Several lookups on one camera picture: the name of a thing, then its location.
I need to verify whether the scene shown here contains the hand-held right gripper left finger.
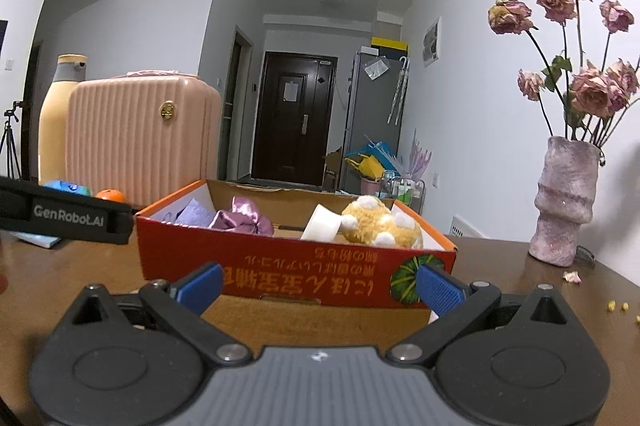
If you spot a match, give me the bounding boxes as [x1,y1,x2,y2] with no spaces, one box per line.
[67,262,252,364]

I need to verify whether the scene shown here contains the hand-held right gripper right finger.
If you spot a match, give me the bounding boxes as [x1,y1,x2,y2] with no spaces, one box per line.
[384,263,573,364]

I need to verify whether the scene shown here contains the lavender knit cloth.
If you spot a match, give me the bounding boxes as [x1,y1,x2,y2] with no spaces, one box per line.
[162,197,216,227]

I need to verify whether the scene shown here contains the white and pink item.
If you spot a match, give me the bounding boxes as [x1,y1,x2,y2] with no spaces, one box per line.
[207,196,275,236]

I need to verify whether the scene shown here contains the yellow spotted plush toy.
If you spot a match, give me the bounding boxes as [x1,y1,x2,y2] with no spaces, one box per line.
[340,195,425,249]

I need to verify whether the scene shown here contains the orange cardboard box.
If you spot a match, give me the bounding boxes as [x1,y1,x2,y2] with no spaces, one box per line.
[134,179,458,311]

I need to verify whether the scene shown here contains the white soft roll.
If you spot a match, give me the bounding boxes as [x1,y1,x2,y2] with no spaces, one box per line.
[300,203,346,242]

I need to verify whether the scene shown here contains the yellow thermos jug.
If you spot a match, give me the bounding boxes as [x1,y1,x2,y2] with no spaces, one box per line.
[38,54,88,184]

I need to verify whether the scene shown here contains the pink ribbed suitcase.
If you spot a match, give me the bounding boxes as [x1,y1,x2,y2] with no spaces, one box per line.
[65,71,222,207]

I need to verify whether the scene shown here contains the purple feather decoration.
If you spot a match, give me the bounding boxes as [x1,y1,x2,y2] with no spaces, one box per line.
[407,129,433,187]

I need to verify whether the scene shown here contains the pink textured vase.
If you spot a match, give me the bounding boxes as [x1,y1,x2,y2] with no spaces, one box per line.
[529,136,601,267]

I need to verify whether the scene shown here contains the open brown cardboard carton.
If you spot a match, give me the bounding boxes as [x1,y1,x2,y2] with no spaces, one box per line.
[322,149,346,192]

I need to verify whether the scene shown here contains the dark wooden door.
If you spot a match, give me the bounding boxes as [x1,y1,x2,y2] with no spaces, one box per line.
[251,51,337,188]

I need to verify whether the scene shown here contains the grey fridge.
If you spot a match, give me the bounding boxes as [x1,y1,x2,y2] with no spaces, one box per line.
[340,51,408,194]

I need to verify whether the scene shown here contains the clear folded umbrella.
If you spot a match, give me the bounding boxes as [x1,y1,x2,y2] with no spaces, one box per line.
[395,57,411,125]
[387,57,403,123]

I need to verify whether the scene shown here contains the clear plastic bag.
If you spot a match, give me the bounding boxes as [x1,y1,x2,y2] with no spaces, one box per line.
[364,57,391,80]

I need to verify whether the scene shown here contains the yellow black flat box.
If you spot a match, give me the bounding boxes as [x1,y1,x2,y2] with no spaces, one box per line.
[371,37,408,56]

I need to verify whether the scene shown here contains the black camera tripod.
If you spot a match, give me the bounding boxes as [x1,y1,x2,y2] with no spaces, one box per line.
[0,101,25,181]

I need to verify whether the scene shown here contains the wire storage cart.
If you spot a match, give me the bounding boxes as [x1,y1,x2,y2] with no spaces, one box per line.
[377,171,426,217]

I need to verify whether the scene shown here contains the dark side doorway frame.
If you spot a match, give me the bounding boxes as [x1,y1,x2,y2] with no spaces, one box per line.
[220,26,253,182]

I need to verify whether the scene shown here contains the white wall fuse panel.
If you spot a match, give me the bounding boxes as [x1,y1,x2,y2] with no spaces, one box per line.
[422,17,442,68]

